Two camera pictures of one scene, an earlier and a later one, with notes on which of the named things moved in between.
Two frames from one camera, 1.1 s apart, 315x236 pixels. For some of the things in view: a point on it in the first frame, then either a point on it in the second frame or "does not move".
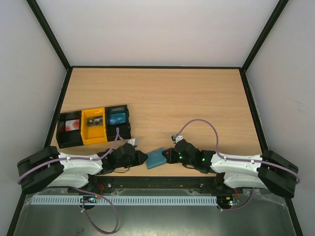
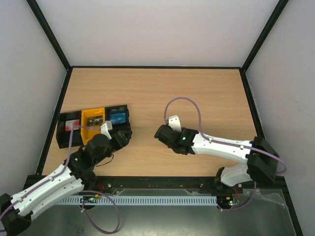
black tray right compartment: x=117 y=117 does not move
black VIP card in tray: x=95 y=121 does not move
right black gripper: x=171 y=155 to x=160 y=134
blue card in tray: x=117 y=118 does not move
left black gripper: x=139 y=161 to x=123 y=142
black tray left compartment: x=66 y=139 does not move
